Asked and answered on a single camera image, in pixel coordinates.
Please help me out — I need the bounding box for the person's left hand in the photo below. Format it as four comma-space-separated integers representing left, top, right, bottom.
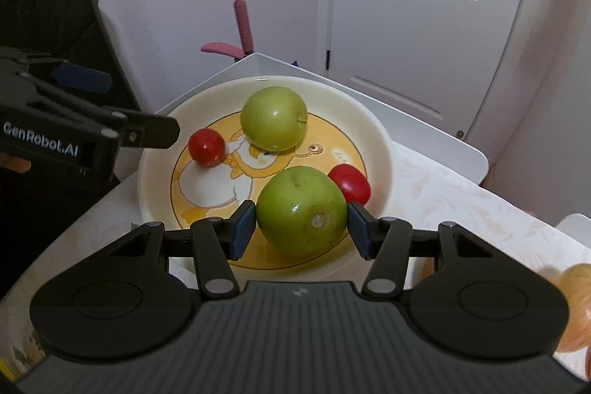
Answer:
0, 153, 31, 174

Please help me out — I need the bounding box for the white door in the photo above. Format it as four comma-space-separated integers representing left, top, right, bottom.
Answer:
329, 0, 521, 137

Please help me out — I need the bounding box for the small red tomato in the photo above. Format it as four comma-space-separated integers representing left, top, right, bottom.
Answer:
187, 128, 226, 168

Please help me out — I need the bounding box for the small green apple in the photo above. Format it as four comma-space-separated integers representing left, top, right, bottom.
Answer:
239, 86, 308, 152

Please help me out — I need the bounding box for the black jacket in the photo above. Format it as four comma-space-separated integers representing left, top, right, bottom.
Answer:
0, 0, 143, 298

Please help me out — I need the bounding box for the cream oval dish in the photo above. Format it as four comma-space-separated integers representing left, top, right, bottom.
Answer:
136, 75, 395, 282

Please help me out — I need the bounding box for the pink dustpan handle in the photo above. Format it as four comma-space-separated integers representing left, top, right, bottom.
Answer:
200, 0, 254, 62

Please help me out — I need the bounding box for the floral tablecloth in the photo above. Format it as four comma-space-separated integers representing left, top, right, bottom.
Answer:
0, 139, 591, 394

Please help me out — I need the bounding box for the large red-yellow apple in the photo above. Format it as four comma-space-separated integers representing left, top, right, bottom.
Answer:
555, 264, 591, 353

